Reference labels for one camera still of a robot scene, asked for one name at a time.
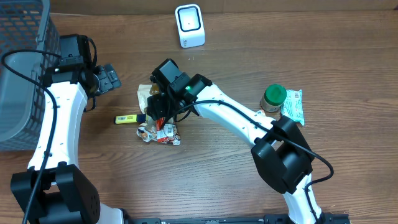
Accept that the red snack stick packet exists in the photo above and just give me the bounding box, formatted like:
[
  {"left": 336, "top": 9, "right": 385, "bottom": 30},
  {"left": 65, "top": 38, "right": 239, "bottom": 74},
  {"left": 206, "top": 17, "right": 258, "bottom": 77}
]
[{"left": 155, "top": 118, "right": 164, "bottom": 131}]

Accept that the beige brown snack pouch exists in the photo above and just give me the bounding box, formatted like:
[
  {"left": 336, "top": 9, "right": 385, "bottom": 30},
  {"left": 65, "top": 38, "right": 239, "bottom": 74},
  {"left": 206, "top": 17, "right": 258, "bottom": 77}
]
[{"left": 137, "top": 84, "right": 160, "bottom": 113}]

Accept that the yellow highlighter marker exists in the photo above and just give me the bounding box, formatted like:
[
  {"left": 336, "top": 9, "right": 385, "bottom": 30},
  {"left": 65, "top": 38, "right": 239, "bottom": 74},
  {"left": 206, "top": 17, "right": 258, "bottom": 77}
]
[{"left": 114, "top": 114, "right": 147, "bottom": 124}]

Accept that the silver red crinkled wrapper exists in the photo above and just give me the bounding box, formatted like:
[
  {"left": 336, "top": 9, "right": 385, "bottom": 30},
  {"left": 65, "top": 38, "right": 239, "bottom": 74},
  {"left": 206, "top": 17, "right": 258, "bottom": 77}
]
[{"left": 136, "top": 123, "right": 181, "bottom": 146}]

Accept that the green lid knorr cup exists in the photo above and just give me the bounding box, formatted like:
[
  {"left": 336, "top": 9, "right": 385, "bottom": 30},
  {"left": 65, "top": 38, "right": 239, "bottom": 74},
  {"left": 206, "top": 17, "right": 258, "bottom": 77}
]
[{"left": 260, "top": 84, "right": 287, "bottom": 113}]

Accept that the teal orange tissue pack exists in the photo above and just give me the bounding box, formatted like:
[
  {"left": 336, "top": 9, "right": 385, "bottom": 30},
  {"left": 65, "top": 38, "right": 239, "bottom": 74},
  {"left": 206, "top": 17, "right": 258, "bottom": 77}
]
[{"left": 280, "top": 90, "right": 305, "bottom": 126}]

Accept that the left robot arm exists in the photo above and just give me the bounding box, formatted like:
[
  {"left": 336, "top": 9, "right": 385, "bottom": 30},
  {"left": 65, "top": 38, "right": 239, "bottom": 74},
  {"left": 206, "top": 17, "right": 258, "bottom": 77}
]
[{"left": 11, "top": 34, "right": 129, "bottom": 223}]

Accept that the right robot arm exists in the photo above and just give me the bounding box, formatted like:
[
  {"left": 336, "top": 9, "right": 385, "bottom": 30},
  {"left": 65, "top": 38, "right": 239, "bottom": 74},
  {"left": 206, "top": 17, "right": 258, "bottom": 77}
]
[{"left": 147, "top": 58, "right": 324, "bottom": 223}]

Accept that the white barcode scanner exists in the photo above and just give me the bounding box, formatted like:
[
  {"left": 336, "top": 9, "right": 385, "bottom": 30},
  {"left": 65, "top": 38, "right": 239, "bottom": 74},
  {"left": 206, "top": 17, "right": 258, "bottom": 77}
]
[{"left": 175, "top": 4, "right": 205, "bottom": 49}]

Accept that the grey plastic mesh basket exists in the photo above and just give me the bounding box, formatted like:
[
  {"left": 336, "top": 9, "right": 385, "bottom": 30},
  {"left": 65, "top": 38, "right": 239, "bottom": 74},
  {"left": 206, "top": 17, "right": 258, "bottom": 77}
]
[{"left": 0, "top": 0, "right": 62, "bottom": 152}]

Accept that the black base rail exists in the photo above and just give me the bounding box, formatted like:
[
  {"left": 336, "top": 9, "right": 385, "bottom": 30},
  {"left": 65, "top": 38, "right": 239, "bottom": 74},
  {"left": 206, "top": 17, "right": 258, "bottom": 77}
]
[{"left": 126, "top": 215, "right": 292, "bottom": 224}]

